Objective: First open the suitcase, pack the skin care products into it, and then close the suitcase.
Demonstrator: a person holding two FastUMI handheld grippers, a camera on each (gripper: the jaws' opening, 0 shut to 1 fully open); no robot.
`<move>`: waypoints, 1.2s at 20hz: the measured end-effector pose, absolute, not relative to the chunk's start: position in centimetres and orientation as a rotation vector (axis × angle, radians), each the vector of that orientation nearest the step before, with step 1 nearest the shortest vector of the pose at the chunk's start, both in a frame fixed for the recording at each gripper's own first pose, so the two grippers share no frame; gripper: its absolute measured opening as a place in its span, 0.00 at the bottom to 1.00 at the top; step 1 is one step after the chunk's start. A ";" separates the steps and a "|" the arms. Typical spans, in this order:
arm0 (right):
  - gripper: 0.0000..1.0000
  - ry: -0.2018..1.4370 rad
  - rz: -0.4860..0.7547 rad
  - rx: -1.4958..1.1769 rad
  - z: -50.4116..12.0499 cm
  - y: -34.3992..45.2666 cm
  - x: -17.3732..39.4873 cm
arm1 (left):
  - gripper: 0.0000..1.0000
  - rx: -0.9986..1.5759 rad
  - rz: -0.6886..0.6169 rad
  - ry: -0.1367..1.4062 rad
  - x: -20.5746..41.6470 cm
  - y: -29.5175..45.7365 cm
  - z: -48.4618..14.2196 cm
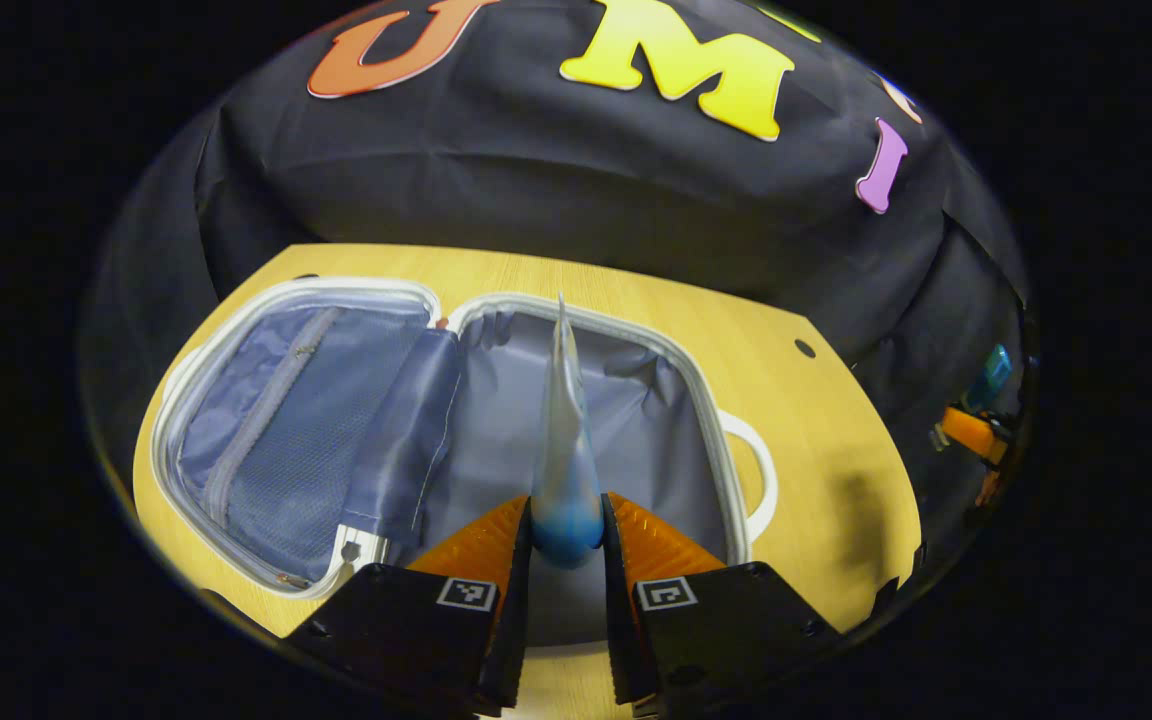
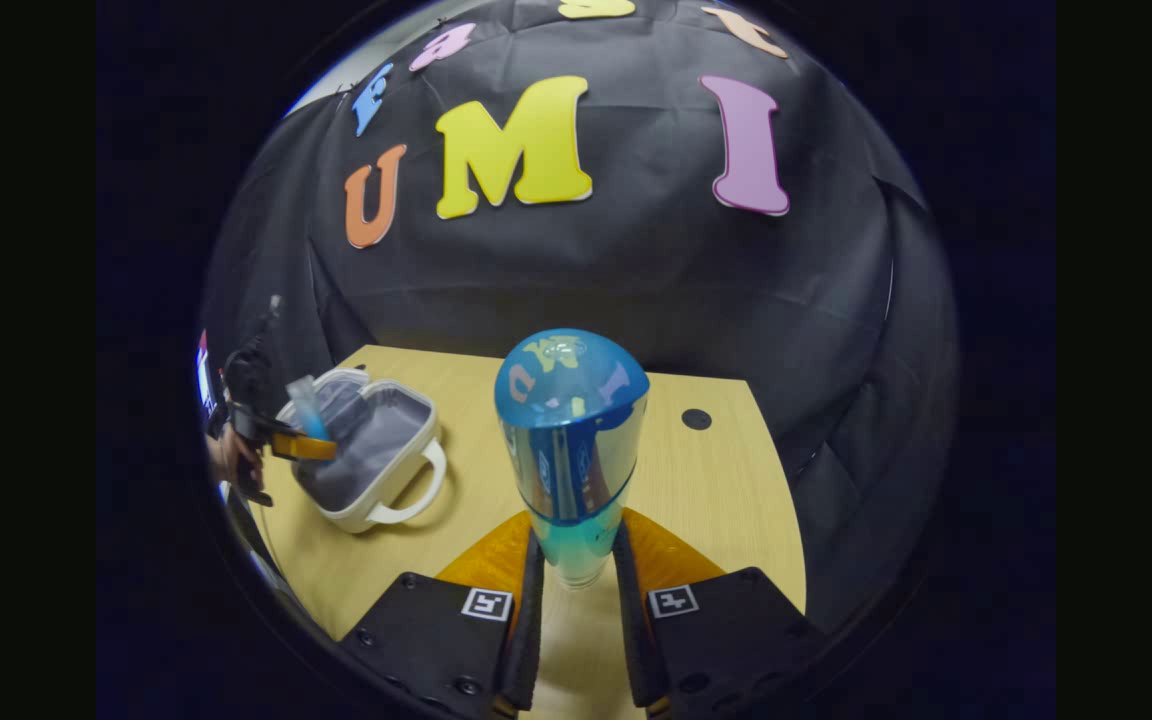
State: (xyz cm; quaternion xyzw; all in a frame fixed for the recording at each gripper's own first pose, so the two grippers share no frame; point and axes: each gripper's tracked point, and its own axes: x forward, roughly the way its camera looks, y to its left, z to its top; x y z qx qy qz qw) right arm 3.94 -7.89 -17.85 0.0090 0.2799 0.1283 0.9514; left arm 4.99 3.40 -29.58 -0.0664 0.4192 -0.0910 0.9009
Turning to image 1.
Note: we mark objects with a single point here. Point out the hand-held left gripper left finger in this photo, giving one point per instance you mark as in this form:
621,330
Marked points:
511,620

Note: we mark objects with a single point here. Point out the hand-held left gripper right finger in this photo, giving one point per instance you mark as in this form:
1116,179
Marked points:
621,620

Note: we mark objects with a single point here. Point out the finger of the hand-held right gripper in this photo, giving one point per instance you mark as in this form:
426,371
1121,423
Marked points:
971,430

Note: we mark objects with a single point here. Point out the slim teal bottle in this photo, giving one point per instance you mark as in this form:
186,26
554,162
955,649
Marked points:
991,378

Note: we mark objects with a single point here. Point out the blue-capped squeeze tube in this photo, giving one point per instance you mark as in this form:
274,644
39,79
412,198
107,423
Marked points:
566,480

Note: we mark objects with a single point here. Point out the white suitcase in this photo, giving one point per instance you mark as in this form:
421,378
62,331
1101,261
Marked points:
316,440

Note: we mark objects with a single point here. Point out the black backdrop cloth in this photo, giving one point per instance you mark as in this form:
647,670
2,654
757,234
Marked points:
536,180

